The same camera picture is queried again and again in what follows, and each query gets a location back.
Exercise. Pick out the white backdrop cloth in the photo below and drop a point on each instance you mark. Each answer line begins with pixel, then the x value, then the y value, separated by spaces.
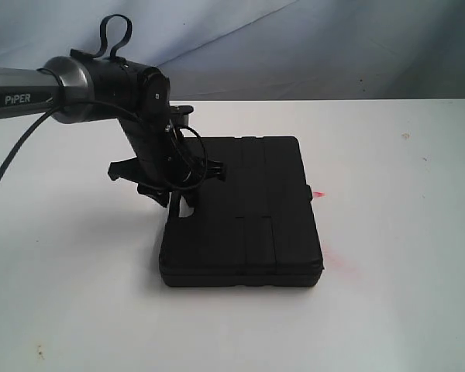
pixel 259 50

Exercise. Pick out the black plastic carrying case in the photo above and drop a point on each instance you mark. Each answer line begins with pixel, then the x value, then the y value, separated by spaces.
pixel 255 228

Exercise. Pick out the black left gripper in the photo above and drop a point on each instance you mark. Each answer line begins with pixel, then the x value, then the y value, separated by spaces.
pixel 167 158

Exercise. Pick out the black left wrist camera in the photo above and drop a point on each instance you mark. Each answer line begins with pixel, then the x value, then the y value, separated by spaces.
pixel 180 114

